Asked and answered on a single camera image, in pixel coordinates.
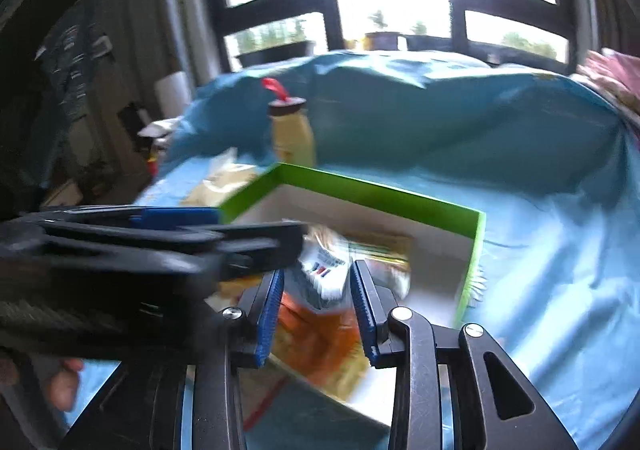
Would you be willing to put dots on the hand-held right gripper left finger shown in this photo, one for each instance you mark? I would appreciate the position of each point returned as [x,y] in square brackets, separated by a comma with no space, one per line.
[267,320]

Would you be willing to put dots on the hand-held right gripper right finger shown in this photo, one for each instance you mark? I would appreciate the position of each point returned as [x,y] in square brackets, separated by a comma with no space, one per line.
[362,320]

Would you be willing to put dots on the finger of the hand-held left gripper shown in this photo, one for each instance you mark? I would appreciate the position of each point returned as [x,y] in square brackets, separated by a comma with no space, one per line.
[270,245]
[175,216]

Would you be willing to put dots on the green yellow snack packet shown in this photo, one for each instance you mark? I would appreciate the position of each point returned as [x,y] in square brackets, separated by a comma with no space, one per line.
[325,275]

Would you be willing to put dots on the green cardboard box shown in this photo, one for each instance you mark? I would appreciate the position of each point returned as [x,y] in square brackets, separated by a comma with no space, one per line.
[375,195]

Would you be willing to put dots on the person's left hand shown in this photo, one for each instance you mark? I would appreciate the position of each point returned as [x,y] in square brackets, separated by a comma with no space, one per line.
[65,385]

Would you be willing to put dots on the orange snack packet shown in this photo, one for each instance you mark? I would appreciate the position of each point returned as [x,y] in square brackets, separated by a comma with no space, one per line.
[320,345]

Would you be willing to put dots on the pale yellow snack packet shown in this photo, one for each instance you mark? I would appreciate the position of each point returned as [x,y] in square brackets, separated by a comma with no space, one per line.
[225,185]

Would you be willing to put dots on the crumpled white plastic bag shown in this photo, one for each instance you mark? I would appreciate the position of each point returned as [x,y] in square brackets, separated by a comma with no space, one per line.
[155,129]

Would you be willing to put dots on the yellow juice bottle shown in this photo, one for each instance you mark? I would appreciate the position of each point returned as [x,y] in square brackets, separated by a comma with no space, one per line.
[292,139]

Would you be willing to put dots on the white paper roll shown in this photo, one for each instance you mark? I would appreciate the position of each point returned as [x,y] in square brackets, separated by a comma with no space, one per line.
[172,92]

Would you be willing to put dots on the dark printed hanging cloth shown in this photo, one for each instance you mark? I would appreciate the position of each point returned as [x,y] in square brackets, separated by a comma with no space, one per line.
[75,54]

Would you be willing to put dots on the blue floral bedsheet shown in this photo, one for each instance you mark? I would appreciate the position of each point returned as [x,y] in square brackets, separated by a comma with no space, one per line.
[550,280]

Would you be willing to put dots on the dark window planter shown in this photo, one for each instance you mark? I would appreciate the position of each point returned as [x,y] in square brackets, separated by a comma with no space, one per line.
[275,52]

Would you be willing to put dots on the blue pillow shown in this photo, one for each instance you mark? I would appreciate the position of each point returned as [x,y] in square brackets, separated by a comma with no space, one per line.
[425,104]

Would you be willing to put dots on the grey curtain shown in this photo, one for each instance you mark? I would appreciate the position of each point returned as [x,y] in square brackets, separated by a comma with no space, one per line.
[195,4]

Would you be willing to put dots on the dark flower pot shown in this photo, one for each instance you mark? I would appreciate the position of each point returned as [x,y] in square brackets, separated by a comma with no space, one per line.
[382,40]

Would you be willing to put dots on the pink folded quilt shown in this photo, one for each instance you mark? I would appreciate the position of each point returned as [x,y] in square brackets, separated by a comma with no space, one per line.
[615,74]

